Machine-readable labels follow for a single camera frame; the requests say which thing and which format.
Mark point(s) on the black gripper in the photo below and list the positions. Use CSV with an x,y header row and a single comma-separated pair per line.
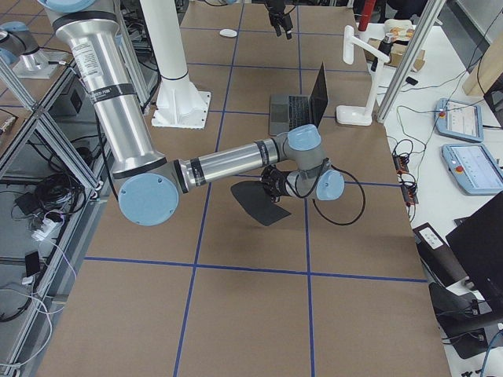
x,y
272,183
273,8

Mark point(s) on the black mouse pad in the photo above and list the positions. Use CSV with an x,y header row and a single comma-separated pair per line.
x,y
253,199

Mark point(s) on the white computer mouse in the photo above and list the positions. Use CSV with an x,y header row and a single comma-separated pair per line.
x,y
228,33

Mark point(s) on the grey laptop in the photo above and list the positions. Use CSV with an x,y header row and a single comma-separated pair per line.
x,y
288,111

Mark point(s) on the red cylinder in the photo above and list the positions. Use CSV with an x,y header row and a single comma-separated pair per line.
x,y
366,14

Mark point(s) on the black water bottle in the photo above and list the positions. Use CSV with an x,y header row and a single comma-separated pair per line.
x,y
386,44

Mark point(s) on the brown cardboard box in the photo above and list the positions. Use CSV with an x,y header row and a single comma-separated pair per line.
x,y
397,53

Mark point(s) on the blue teach pendant upper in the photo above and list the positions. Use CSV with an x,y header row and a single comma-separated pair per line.
x,y
459,120

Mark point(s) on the blue teach pendant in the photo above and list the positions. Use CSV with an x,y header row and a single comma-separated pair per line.
x,y
459,120
473,168

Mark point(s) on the blue teach pendant lower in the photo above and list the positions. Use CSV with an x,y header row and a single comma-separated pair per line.
x,y
473,168

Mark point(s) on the black office chair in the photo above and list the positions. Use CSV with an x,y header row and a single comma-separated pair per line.
x,y
466,267

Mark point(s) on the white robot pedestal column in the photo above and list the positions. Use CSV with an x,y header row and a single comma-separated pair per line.
x,y
179,103

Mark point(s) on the aluminium frame post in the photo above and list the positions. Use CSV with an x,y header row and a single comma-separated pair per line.
x,y
426,21

